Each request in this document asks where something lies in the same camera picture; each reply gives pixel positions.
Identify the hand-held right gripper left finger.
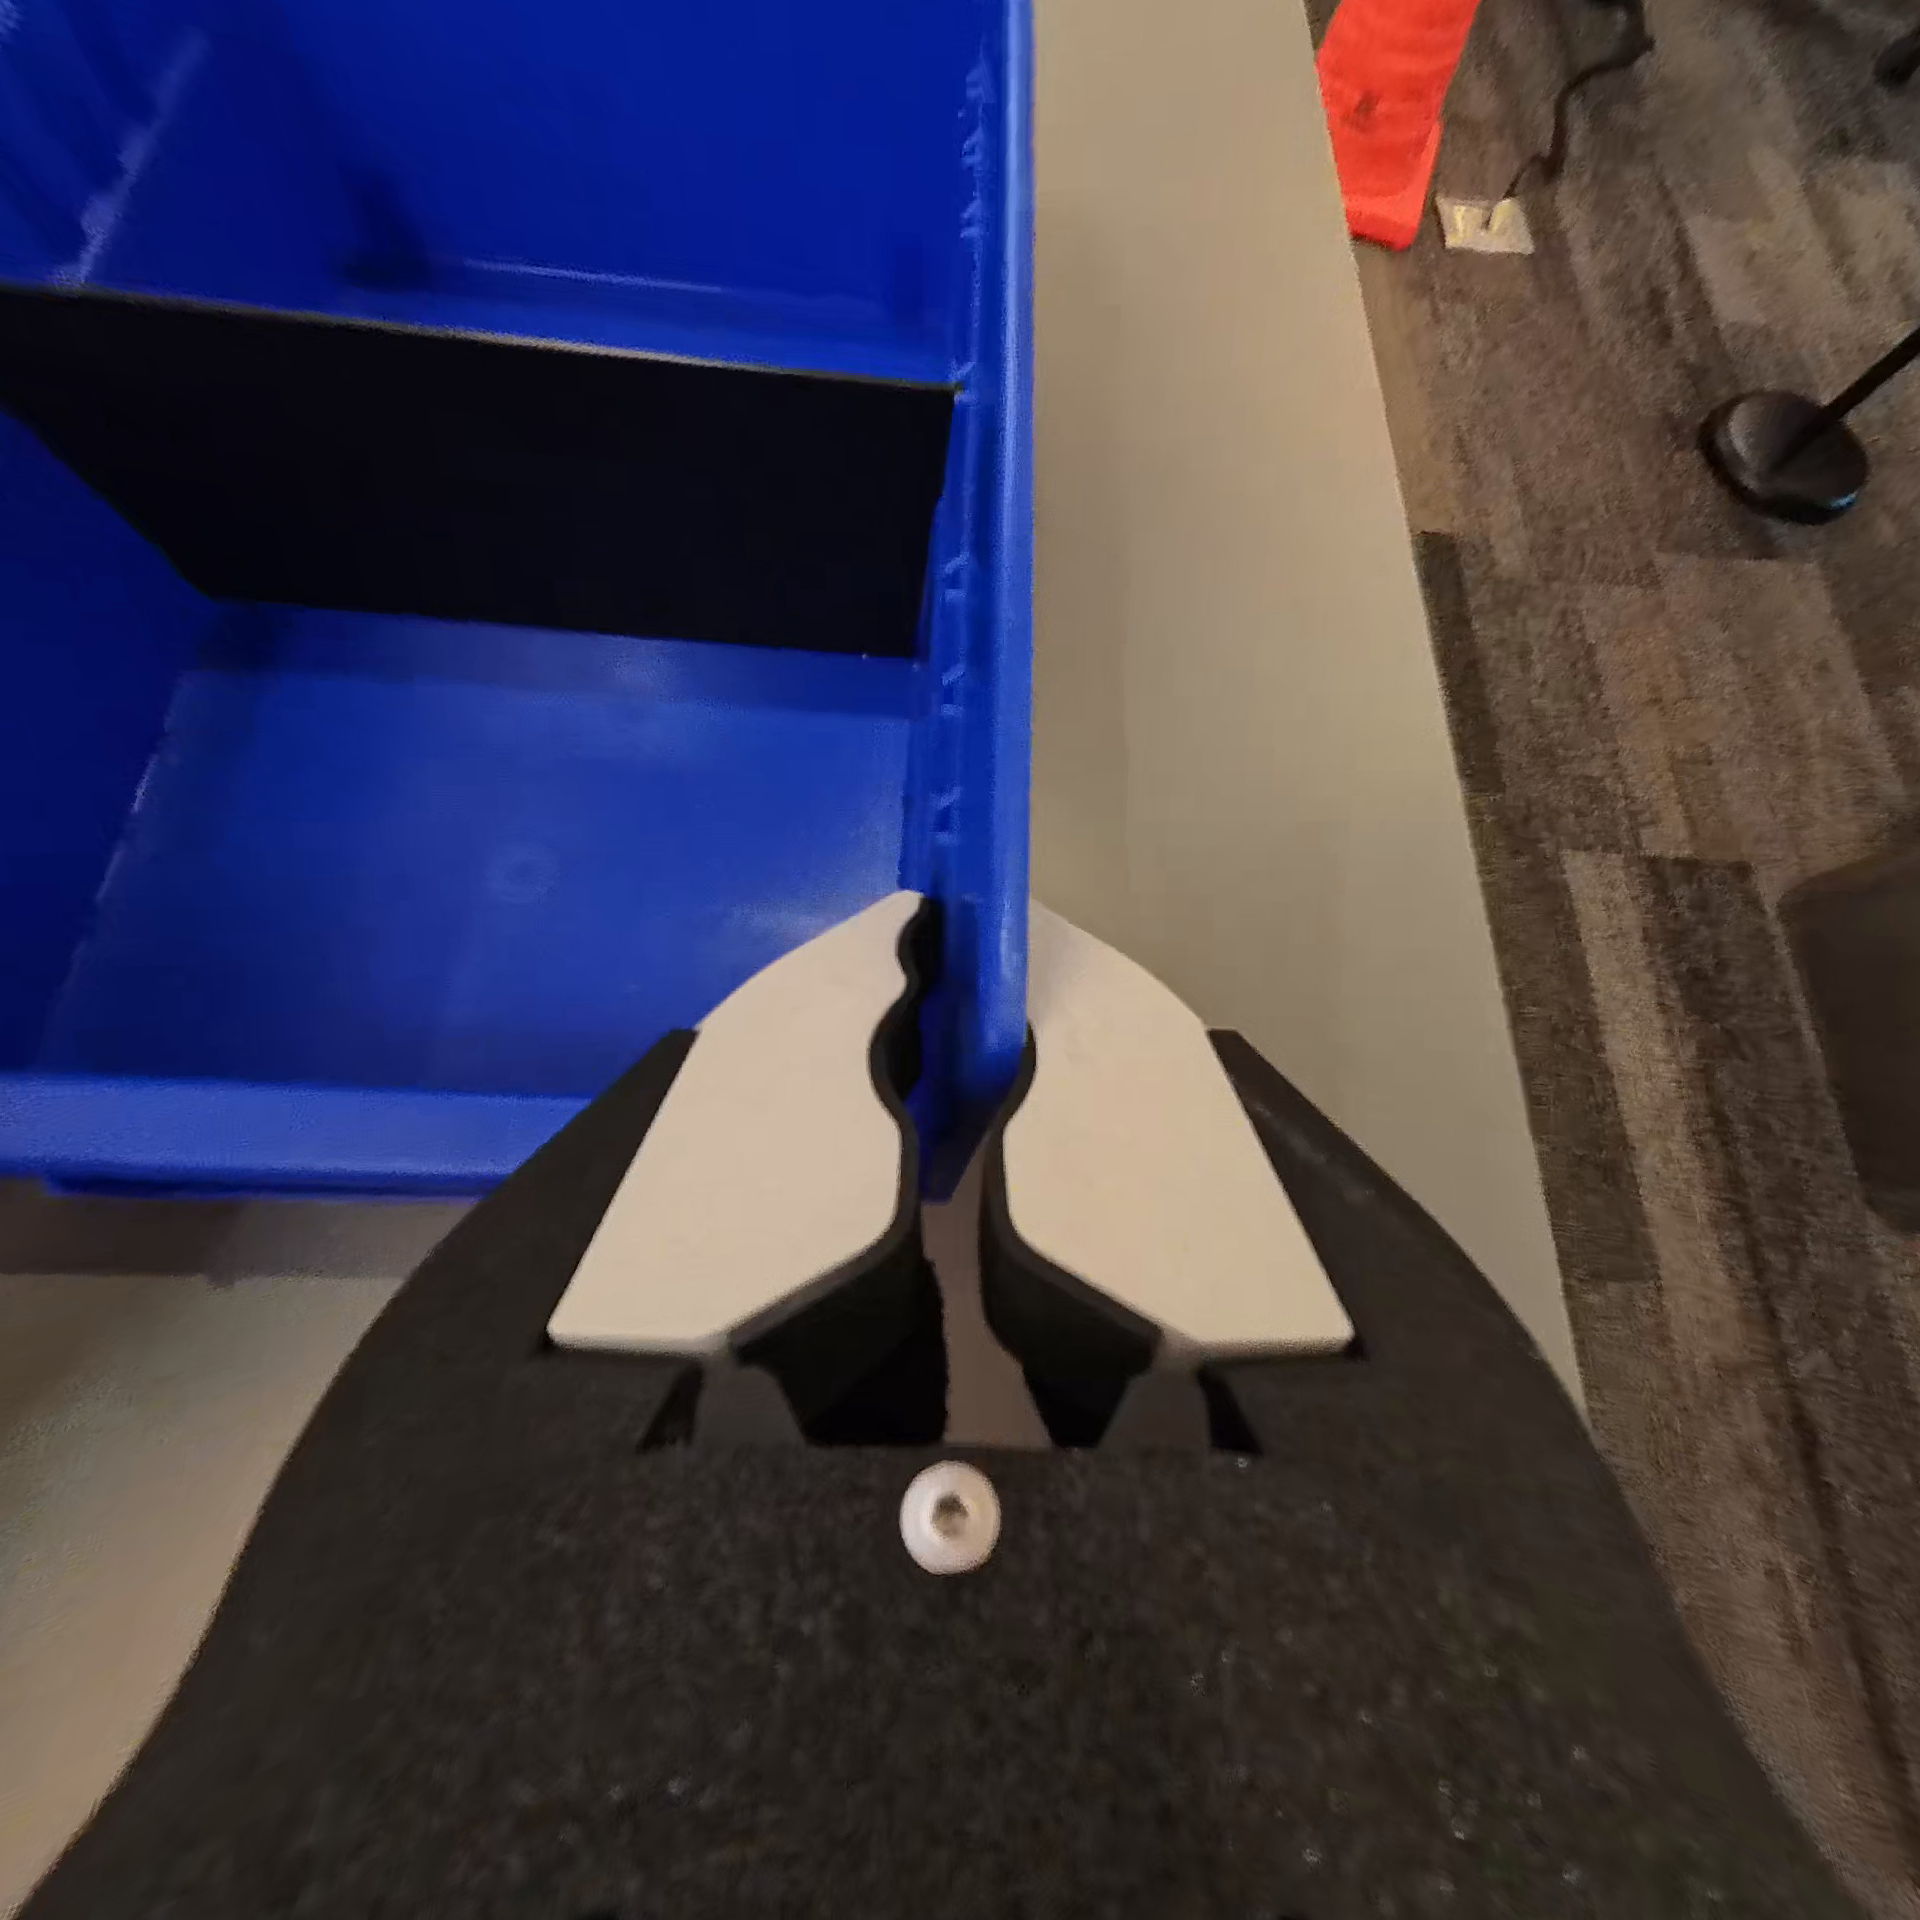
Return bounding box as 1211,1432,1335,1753
549,892,940,1415

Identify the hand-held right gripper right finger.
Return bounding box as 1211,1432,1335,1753
976,919,1352,1415

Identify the blue plastic bin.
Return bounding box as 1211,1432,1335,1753
0,0,1040,1203

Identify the grey desk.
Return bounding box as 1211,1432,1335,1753
0,0,1590,1920

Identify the black round floor base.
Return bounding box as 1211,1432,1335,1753
1703,315,1920,530

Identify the orange traffic cone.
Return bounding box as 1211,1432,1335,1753
1316,0,1492,251

